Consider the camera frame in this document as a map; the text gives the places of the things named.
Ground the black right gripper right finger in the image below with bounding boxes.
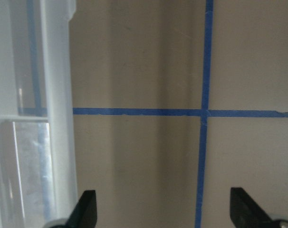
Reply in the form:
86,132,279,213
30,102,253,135
230,187,279,228

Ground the clear plastic storage box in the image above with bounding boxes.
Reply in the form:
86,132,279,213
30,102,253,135
0,0,77,228

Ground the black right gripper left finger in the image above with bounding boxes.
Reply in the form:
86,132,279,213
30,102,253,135
65,190,97,228

